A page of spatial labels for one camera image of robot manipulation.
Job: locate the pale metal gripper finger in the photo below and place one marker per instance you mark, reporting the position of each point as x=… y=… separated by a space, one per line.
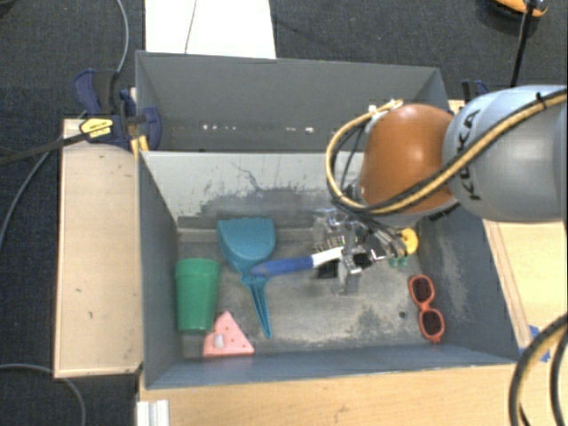
x=351 y=282

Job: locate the blue and white brush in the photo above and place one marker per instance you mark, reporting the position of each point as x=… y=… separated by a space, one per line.
x=288 y=266

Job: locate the grey metal bin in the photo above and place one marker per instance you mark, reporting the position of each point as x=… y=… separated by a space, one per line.
x=310 y=317

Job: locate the yellow round object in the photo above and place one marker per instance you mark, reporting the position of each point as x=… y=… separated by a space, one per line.
x=410 y=240

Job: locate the red sunglasses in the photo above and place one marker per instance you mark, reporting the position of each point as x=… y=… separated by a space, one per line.
x=427 y=309

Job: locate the teal plastic dustpan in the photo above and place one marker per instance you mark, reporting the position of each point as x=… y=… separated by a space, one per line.
x=248 y=242

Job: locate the pink triangular toy cheese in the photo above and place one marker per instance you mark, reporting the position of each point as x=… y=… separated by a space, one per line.
x=227 y=340

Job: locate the green plastic cup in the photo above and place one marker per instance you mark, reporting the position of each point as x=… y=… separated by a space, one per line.
x=195 y=295

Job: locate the pale wood board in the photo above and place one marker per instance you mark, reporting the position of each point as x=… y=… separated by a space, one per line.
x=97 y=246

